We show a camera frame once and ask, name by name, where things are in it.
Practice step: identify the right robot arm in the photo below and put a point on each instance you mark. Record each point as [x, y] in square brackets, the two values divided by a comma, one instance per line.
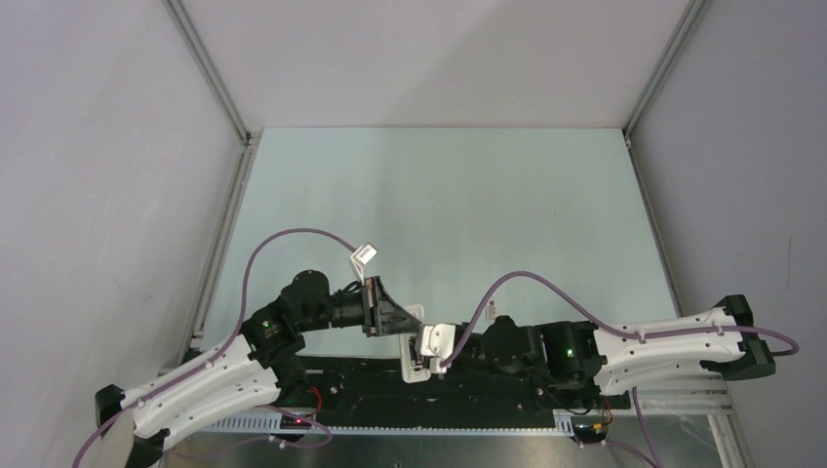
[582, 359]

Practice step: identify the grey slotted cable duct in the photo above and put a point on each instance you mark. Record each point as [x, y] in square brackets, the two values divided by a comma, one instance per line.
[267, 423]

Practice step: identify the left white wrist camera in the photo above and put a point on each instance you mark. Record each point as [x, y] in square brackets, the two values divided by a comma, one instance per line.
[359, 259]

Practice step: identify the left electronics board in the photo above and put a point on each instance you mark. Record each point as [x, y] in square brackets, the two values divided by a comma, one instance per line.
[296, 423]

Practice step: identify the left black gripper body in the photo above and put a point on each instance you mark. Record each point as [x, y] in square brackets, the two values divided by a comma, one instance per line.
[352, 308]

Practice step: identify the white remote control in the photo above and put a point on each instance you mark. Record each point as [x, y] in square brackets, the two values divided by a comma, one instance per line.
[412, 371]

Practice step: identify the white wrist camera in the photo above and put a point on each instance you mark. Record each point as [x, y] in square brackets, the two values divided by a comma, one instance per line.
[359, 259]
[434, 344]

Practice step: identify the right aluminium frame post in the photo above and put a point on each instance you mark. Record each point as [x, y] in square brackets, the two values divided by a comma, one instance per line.
[688, 22]

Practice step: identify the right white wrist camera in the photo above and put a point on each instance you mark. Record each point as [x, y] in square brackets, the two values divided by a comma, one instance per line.
[434, 344]

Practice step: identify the aluminium frame post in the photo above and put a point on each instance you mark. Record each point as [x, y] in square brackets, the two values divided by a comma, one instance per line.
[688, 22]
[198, 49]

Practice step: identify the left aluminium frame post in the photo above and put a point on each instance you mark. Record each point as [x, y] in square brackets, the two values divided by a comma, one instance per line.
[198, 49]

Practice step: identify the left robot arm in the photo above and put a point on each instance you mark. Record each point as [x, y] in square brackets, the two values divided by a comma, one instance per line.
[258, 365]

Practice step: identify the right electronics board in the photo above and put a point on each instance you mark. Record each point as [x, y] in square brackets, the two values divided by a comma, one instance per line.
[590, 433]

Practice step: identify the electronics board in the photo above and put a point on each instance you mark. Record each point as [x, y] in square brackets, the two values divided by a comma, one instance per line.
[590, 433]
[296, 423]

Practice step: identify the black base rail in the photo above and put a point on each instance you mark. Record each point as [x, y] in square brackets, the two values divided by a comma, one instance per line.
[371, 393]

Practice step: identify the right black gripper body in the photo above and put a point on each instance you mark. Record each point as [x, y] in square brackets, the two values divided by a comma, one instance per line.
[469, 359]

